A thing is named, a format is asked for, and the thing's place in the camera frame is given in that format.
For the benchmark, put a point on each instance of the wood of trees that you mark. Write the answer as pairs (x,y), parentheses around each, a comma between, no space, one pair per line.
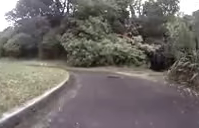
(103,36)

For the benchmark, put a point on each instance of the dark grey asphalt road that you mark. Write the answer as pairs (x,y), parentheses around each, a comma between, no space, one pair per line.
(127,100)

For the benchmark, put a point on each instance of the concrete kerb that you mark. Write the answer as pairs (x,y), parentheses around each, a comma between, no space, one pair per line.
(30,103)

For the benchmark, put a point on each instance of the grass slope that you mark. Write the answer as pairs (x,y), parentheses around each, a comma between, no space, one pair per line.
(17,83)

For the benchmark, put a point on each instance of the grass verge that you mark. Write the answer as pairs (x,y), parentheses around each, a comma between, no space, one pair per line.
(187,80)

